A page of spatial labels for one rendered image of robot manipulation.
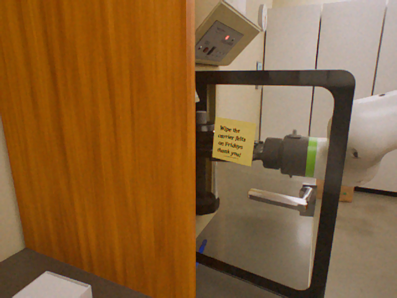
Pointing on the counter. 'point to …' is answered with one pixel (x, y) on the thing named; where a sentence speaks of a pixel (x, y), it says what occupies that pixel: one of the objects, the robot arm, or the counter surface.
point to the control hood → (247, 30)
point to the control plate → (218, 29)
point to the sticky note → (234, 140)
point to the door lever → (301, 203)
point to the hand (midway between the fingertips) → (203, 145)
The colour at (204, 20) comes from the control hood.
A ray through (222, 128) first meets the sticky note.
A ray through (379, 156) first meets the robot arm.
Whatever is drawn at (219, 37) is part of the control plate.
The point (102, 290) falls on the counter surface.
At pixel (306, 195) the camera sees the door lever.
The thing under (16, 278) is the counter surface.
